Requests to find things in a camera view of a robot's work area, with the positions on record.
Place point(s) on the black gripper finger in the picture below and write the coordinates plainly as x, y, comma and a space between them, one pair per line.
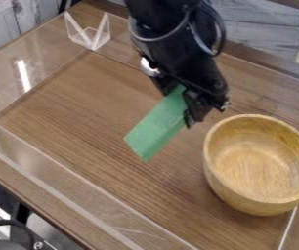
201, 104
169, 85

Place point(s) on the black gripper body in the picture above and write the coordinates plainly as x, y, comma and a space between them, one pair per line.
191, 65

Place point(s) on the green rectangular block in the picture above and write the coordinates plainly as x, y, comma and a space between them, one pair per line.
159, 127

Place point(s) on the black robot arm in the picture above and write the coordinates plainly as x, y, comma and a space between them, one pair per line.
179, 35

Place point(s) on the brown wooden bowl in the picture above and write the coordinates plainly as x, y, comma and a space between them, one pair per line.
251, 164

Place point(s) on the black table leg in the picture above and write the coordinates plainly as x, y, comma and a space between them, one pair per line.
22, 213

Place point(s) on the clear acrylic tray wall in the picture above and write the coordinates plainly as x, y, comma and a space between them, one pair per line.
73, 96

